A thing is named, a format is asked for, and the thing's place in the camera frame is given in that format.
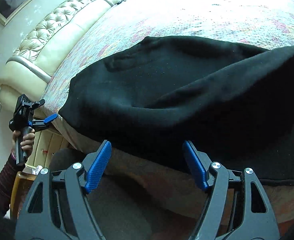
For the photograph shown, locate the black pants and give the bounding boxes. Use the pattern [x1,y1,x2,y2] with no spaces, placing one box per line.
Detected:
[59,36,294,185]

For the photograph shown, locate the left forearm dark sleeve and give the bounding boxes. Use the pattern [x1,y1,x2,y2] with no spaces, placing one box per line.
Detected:
[0,152,25,217]

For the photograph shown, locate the floral bedspread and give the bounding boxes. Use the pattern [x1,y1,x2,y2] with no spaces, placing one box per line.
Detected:
[44,0,294,226]

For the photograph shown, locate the left hand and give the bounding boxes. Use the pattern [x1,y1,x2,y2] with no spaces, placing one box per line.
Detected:
[11,129,35,159]

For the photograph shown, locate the cream tufted headboard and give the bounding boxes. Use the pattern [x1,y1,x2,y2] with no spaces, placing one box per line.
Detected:
[0,0,120,112]

